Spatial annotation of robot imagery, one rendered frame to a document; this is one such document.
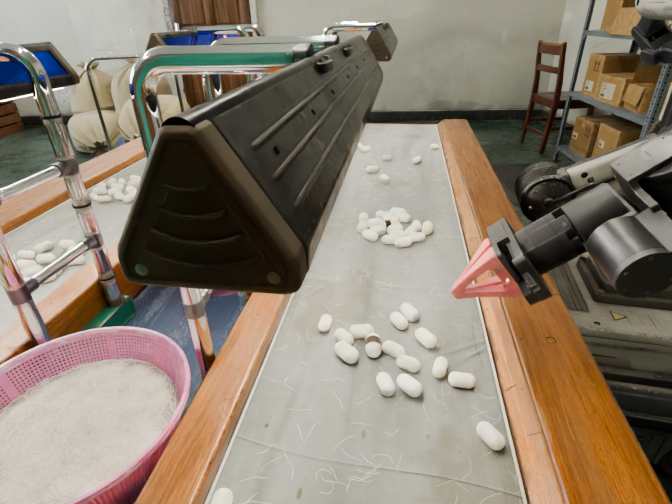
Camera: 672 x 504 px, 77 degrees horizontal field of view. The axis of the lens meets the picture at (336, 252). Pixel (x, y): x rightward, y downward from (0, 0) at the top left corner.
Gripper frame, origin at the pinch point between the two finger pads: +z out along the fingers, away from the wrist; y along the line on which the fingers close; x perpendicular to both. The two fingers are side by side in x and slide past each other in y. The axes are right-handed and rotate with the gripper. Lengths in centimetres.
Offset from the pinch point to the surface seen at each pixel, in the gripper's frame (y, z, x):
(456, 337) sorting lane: -2.4, 5.1, 8.0
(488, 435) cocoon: 14.7, 3.2, 7.6
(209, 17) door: -461, 150, -164
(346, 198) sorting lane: -52, 22, -6
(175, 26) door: -457, 186, -183
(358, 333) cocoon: 0.0, 14.9, -1.7
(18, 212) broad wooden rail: -32, 77, -54
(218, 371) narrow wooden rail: 10.1, 26.9, -12.7
